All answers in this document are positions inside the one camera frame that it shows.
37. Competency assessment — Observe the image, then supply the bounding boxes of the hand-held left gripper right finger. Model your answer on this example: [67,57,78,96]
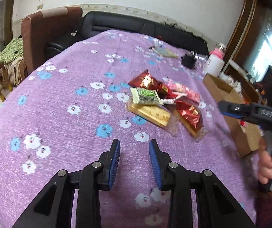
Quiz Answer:
[149,140,256,228]

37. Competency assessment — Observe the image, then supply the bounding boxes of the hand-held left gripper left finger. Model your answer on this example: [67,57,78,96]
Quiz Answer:
[13,139,121,228]

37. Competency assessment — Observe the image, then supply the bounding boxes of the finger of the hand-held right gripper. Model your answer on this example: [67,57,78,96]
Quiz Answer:
[222,112,247,120]
[218,100,251,117]

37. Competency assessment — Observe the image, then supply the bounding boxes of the cardboard box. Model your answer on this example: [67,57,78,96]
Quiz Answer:
[202,74,263,157]

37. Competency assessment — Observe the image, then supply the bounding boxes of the small red snack packet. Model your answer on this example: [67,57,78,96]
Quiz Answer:
[157,83,174,99]

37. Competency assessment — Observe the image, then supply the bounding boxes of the dark red snack packet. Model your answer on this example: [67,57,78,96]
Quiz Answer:
[128,69,161,89]

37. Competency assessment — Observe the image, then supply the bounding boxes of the wooden side cabinet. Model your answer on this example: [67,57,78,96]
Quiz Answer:
[224,60,267,105]

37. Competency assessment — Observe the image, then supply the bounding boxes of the white plastic bag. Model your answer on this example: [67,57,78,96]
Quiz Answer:
[218,72,242,92]

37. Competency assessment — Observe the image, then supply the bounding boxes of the shiny red snack packet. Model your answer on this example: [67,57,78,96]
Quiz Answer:
[174,100,204,129]

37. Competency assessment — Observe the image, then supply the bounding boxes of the white plastic jar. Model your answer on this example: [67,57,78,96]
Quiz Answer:
[206,52,225,76]

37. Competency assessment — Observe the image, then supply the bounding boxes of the pink snack packet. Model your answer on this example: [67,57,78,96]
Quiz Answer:
[168,81,201,103]

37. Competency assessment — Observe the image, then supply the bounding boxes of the pink sleeved glass bottle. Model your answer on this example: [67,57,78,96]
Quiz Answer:
[209,43,227,59]

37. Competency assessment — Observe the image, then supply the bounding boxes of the bright window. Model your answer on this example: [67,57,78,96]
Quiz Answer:
[245,17,272,81]

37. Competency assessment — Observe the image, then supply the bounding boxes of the black cup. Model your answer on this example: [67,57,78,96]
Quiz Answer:
[181,51,199,70]

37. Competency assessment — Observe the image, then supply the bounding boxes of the green white snack packet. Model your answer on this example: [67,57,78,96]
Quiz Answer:
[129,87,164,106]

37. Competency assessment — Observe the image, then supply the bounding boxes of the green notebook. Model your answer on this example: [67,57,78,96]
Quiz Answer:
[155,47,179,59]

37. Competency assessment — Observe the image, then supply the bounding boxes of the person's maroon clothing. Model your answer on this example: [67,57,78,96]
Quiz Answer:
[256,185,272,228]

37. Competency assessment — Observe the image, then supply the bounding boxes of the beige crocheted cloth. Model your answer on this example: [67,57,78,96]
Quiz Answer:
[4,57,27,86]

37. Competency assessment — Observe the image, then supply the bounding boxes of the black leather sofa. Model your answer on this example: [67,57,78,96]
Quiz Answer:
[46,11,209,55]

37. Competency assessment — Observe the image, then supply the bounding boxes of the black bag with buckles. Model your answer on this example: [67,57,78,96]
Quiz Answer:
[71,17,86,38]

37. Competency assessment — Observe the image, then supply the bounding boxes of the brown armchair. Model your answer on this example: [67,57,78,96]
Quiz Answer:
[21,7,83,75]

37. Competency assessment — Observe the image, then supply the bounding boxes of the green floral cloth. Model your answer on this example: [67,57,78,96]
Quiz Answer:
[0,37,24,69]

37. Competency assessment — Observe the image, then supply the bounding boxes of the wooden door frame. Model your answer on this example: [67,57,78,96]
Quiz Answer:
[226,0,260,60]

